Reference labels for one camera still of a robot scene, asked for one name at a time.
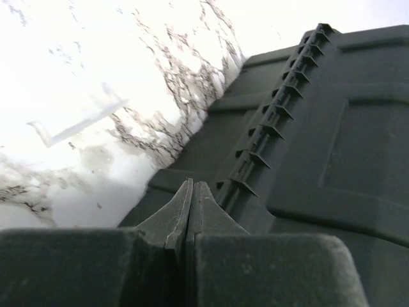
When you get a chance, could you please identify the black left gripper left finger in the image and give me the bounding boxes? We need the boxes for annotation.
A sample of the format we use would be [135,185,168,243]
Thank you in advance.
[1,179,194,306]

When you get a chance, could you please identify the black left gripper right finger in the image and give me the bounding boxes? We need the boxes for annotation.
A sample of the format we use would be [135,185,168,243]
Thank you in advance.
[185,182,368,306]

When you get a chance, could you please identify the black plastic toolbox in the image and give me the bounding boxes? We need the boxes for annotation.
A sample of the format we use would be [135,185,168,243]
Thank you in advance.
[122,24,408,306]

